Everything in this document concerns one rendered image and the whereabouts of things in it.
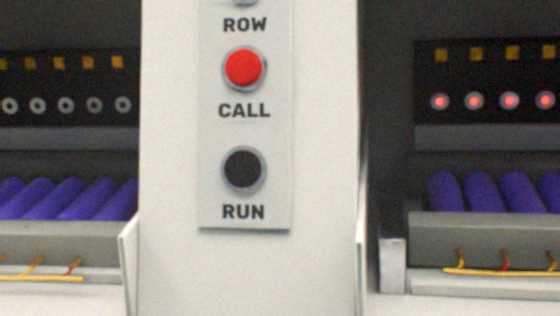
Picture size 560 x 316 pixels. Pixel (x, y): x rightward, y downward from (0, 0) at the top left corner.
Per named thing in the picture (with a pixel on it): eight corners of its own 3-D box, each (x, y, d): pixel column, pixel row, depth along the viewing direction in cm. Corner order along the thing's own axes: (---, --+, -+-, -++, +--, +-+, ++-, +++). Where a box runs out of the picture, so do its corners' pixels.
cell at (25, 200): (59, 203, 47) (11, 248, 41) (32, 203, 48) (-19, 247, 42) (56, 176, 47) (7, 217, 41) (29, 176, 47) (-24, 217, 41)
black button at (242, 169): (260, 188, 30) (261, 149, 31) (223, 187, 31) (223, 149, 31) (264, 187, 31) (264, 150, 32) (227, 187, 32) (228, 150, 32)
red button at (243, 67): (261, 85, 31) (261, 48, 31) (224, 86, 31) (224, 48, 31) (264, 88, 32) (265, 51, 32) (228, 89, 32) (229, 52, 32)
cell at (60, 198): (90, 203, 47) (46, 249, 41) (63, 203, 47) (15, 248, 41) (86, 177, 47) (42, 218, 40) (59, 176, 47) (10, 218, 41)
